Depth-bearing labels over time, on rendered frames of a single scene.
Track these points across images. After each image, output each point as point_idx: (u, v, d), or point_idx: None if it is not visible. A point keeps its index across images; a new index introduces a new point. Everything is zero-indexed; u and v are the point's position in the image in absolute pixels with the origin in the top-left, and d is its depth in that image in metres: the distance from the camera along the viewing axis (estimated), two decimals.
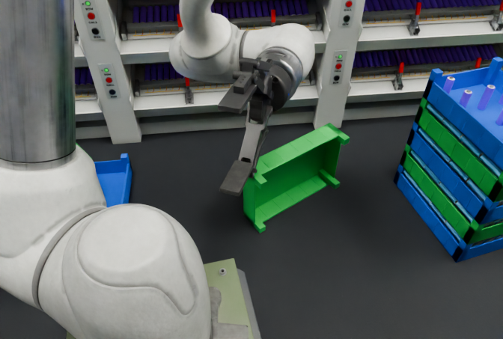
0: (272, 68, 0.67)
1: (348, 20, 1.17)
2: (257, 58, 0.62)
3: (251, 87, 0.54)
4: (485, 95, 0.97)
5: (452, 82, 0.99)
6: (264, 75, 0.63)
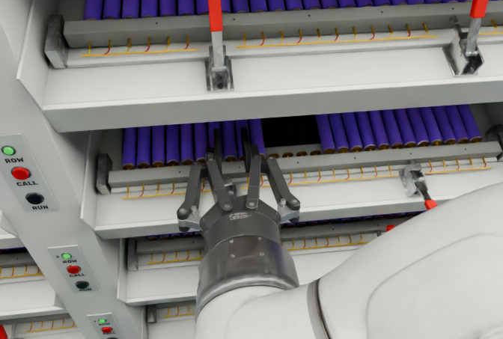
0: None
1: None
2: (180, 207, 0.43)
3: None
4: None
5: (227, 150, 0.58)
6: (202, 223, 0.43)
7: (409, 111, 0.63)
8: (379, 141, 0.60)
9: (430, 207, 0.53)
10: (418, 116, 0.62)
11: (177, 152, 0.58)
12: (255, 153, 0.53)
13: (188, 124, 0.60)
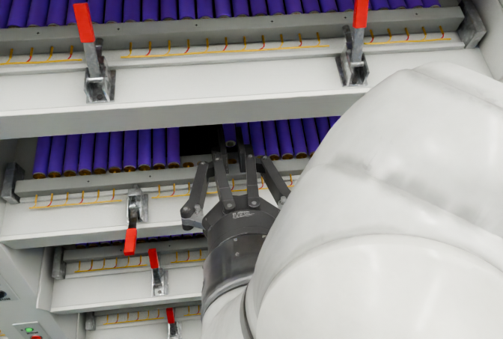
0: None
1: None
2: (184, 206, 0.44)
3: None
4: None
5: (140, 159, 0.58)
6: (206, 222, 0.43)
7: (331, 118, 0.62)
8: (297, 149, 0.59)
9: None
10: None
11: (90, 161, 0.58)
12: (249, 152, 0.53)
13: (103, 132, 0.59)
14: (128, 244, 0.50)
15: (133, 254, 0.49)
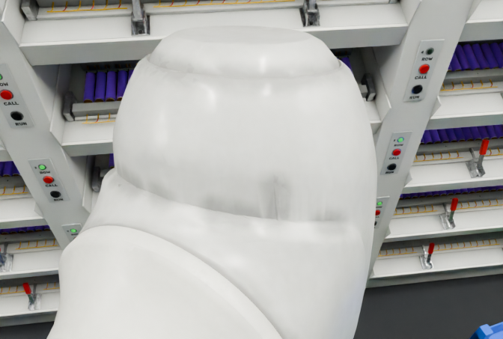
0: None
1: (374, 225, 1.02)
2: None
3: None
4: None
5: None
6: None
7: None
8: None
9: None
10: None
11: (125, 91, 0.79)
12: None
13: None
14: None
15: None
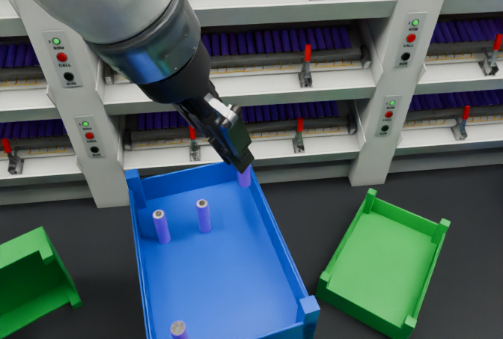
0: (197, 70, 0.37)
1: (71, 78, 0.82)
2: (228, 129, 0.41)
3: None
4: (197, 215, 0.62)
5: None
6: (217, 103, 0.42)
7: None
8: None
9: None
10: None
11: None
12: (210, 138, 0.54)
13: None
14: None
15: None
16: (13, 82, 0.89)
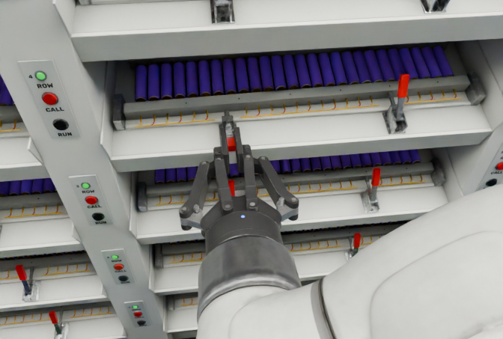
0: (283, 244, 0.39)
1: None
2: (293, 210, 0.46)
3: (242, 151, 0.52)
4: None
5: (227, 85, 0.66)
6: (275, 211, 0.44)
7: (390, 54, 0.71)
8: (363, 78, 0.68)
9: (398, 87, 0.62)
10: (397, 57, 0.70)
11: (183, 87, 0.66)
12: None
13: (192, 64, 0.68)
14: (230, 143, 0.56)
15: (235, 149, 0.55)
16: (373, 238, 0.96)
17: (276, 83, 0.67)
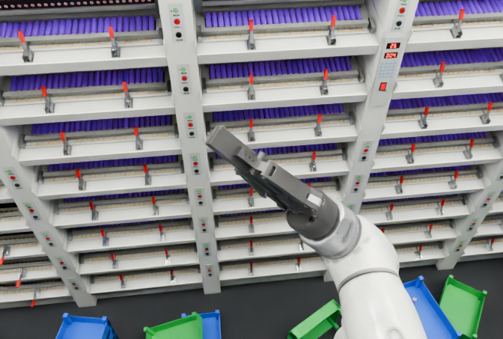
0: (327, 221, 0.62)
1: None
2: (316, 192, 0.57)
3: (242, 166, 0.55)
4: (412, 302, 1.93)
5: (251, 185, 1.90)
6: None
7: None
8: None
9: None
10: None
11: (235, 185, 1.90)
12: None
13: None
14: (251, 190, 1.84)
15: (252, 188, 1.83)
16: None
17: None
